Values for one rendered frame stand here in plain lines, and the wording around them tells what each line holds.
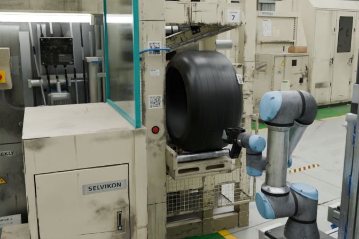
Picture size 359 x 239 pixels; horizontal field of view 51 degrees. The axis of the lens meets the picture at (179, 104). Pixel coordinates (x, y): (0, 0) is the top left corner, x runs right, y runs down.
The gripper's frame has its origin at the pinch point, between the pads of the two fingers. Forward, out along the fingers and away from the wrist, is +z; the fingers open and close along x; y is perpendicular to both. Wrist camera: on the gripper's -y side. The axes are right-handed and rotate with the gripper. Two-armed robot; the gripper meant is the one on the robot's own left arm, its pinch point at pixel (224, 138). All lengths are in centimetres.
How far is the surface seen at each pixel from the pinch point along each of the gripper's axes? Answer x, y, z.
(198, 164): 11.1, -14.8, 11.1
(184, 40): 0, 59, 51
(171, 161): 27.1, -11.8, 11.7
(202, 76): 12.2, 34.2, -1.1
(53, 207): 91, -7, -54
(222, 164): -5.8, -18.0, 14.8
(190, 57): 13.5, 45.0, 9.8
